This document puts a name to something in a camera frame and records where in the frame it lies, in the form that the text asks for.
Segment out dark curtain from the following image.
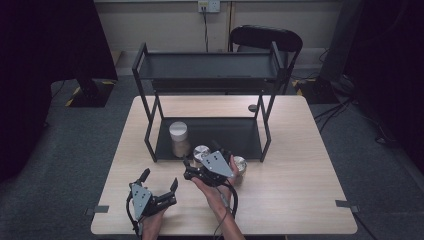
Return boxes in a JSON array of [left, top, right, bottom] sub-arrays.
[[344, 0, 424, 165], [0, 0, 119, 184]]

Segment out black chair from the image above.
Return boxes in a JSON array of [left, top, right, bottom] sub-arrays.
[[228, 24, 304, 96]]

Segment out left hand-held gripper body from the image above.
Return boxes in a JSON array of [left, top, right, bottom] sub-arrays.
[[127, 181, 178, 223]]

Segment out person's left hand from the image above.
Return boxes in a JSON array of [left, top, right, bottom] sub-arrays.
[[141, 209, 168, 240]]

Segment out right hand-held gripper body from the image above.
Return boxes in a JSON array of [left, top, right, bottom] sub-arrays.
[[183, 149, 236, 188]]

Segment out person's right hand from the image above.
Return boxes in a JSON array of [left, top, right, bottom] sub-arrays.
[[191, 154, 241, 215]]

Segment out dark stand with base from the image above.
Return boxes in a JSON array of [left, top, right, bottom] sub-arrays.
[[291, 0, 364, 105]]

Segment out silver tin can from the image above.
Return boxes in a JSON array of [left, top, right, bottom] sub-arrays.
[[192, 144, 212, 168]]

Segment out black metal two-tier rack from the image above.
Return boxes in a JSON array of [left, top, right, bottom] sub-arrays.
[[131, 41, 290, 164]]

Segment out grey table bracket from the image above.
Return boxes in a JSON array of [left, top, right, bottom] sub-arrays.
[[83, 205, 110, 217], [334, 199, 361, 214]]

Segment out right hand-held gripper cable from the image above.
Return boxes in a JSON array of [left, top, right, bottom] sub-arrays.
[[212, 181, 240, 240]]

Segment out black power cable on wall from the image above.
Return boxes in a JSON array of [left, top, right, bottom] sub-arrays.
[[201, 6, 210, 53]]

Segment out white wall socket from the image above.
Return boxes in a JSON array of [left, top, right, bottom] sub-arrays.
[[197, 0, 222, 14]]

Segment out gold-topped tin can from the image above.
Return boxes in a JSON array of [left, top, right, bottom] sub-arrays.
[[232, 155, 249, 186]]

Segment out black floor cables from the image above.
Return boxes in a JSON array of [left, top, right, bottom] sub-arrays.
[[313, 96, 401, 148]]

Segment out black stand base, yellow tape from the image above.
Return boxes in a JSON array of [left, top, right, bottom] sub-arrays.
[[64, 78, 118, 108]]

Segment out hand-held gripper cable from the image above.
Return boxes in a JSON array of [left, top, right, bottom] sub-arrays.
[[125, 194, 142, 238], [212, 181, 240, 240]]

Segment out left hand-held gripper cable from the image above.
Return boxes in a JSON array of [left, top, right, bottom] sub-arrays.
[[125, 194, 142, 238]]

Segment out white-lid jar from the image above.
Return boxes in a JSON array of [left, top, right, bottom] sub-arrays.
[[168, 120, 192, 159]]

